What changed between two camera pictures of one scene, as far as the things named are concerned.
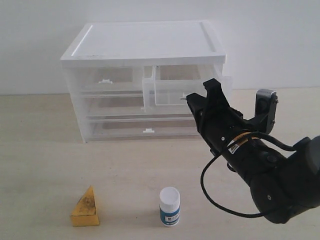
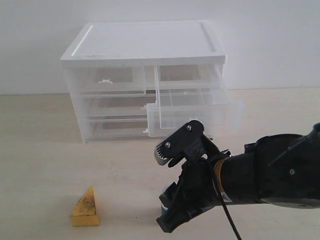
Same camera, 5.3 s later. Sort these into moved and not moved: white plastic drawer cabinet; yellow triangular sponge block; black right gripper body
Moved: black right gripper body
Not moved: white plastic drawer cabinet; yellow triangular sponge block
